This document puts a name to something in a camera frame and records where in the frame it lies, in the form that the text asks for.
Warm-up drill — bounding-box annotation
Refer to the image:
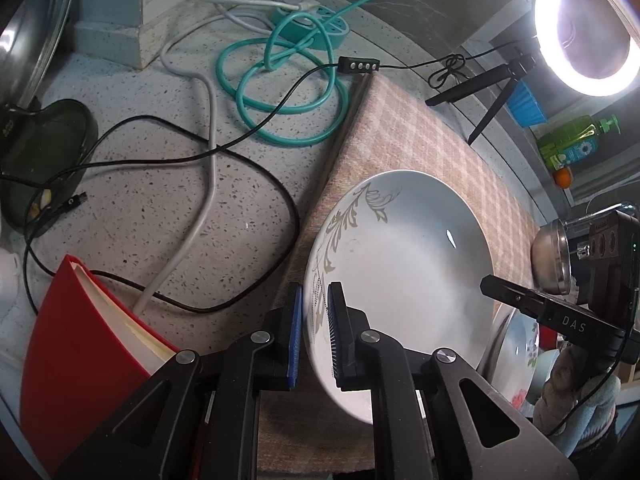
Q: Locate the orange fruit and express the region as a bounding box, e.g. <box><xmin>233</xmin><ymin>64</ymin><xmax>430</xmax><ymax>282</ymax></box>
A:
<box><xmin>552</xmin><ymin>167</ymin><xmax>574</xmax><ymax>190</ymax></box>

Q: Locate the teal cable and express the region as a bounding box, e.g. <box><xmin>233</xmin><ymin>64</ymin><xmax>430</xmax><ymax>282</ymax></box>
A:
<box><xmin>214</xmin><ymin>0</ymin><xmax>459</xmax><ymax>149</ymax></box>

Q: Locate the white power cable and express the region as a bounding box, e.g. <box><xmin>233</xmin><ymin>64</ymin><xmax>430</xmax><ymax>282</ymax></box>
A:
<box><xmin>131</xmin><ymin>0</ymin><xmax>321</xmax><ymax>313</ymax></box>

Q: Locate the small steel bowl red outside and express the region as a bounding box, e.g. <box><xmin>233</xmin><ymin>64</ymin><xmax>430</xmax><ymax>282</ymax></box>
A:
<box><xmin>530</xmin><ymin>219</ymin><xmax>572</xmax><ymax>296</ymax></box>

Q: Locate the dark green dish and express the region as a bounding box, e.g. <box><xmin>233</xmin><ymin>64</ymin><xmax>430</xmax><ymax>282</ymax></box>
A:
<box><xmin>1</xmin><ymin>99</ymin><xmax>98</xmax><ymax>233</ymax></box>

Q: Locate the beige checked cloth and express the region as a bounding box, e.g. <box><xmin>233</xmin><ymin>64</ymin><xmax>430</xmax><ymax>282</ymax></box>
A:
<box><xmin>258</xmin><ymin>76</ymin><xmax>541</xmax><ymax>476</ymax></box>

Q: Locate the white plate grey leaf pattern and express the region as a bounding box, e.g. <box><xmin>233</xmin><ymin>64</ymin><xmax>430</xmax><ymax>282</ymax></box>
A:
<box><xmin>304</xmin><ymin>169</ymin><xmax>494</xmax><ymax>424</ymax></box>

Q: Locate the blue silicone cup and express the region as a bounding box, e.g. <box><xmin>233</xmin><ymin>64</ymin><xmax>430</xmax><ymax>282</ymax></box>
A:
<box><xmin>506</xmin><ymin>80</ymin><xmax>547</xmax><ymax>128</ymax></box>

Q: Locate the steel pot lid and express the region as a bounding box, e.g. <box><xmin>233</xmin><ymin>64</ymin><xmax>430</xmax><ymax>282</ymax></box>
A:
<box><xmin>1</xmin><ymin>0</ymin><xmax>72</xmax><ymax>108</ymax></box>

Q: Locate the gloved right hand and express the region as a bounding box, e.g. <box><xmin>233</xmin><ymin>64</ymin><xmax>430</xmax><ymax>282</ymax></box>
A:
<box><xmin>533</xmin><ymin>344</ymin><xmax>620</xmax><ymax>456</ymax></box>

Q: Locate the ring light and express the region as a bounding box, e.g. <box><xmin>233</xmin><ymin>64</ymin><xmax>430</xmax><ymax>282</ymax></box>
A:
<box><xmin>534</xmin><ymin>0</ymin><xmax>639</xmax><ymax>96</ymax></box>

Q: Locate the teal round power strip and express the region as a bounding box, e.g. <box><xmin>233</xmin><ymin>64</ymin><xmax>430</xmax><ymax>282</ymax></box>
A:
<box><xmin>271</xmin><ymin>3</ymin><xmax>350</xmax><ymax>50</ymax></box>

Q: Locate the green dish soap bottle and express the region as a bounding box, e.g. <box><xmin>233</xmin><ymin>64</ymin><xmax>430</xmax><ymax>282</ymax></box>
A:
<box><xmin>537</xmin><ymin>115</ymin><xmax>620</xmax><ymax>171</ymax></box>

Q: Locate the pink floral plate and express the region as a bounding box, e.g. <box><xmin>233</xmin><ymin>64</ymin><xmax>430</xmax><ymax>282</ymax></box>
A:
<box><xmin>488</xmin><ymin>306</ymin><xmax>539</xmax><ymax>410</ymax></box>

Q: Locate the black thin cable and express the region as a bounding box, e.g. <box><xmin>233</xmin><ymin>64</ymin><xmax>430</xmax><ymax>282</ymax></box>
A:
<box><xmin>22</xmin><ymin>114</ymin><xmax>303</xmax><ymax>316</ymax></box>

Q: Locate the black cable with remote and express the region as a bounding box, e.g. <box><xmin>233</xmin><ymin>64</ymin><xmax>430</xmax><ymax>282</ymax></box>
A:
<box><xmin>0</xmin><ymin>52</ymin><xmax>522</xmax><ymax>196</ymax></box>

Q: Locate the red book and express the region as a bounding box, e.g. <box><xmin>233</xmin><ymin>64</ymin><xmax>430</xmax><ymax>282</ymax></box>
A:
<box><xmin>20</xmin><ymin>256</ymin><xmax>178</xmax><ymax>474</ymax></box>

